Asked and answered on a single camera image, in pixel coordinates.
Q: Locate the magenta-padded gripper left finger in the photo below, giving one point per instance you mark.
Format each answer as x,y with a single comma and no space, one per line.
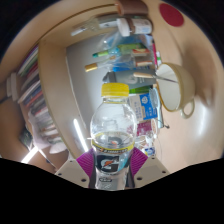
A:
85,163

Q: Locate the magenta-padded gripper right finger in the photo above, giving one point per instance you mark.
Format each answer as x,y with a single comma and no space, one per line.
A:
138,161

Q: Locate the clear yellow-capped drink bottle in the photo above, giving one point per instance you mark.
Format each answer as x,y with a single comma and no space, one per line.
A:
113,133

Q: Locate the white desk lamp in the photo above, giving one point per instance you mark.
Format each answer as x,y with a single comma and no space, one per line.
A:
79,133

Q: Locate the pink packet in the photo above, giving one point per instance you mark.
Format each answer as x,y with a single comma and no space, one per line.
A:
145,128

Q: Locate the blue and white carton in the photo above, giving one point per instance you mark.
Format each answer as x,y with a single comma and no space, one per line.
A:
144,106

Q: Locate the light blue case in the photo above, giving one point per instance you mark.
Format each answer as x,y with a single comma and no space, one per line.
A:
160,110

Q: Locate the ceiling light tube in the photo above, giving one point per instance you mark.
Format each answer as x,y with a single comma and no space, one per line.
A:
29,155

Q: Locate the green glass bottle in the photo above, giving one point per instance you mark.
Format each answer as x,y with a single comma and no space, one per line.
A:
143,89

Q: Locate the grey shaker bottle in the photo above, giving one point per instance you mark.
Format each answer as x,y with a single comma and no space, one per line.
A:
133,80

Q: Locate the cream cup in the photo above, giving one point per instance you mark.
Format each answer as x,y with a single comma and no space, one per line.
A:
176,86

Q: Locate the wooden shelf unit with books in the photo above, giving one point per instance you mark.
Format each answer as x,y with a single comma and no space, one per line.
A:
50,83

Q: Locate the clear gold-capped glass bottle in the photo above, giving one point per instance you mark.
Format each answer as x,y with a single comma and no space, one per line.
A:
113,62

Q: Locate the pink pen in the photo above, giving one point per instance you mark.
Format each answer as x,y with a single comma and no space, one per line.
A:
155,53

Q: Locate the teal green-capped bottle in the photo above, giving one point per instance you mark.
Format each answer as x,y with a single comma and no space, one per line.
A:
126,49

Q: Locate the brown jar with white lid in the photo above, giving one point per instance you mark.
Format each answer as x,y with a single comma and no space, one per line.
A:
136,26

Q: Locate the clear white-capped glass bottle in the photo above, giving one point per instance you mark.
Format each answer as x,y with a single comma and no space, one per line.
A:
96,26

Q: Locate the flat round red coaster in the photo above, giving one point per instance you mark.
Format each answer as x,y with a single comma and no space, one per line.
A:
171,14

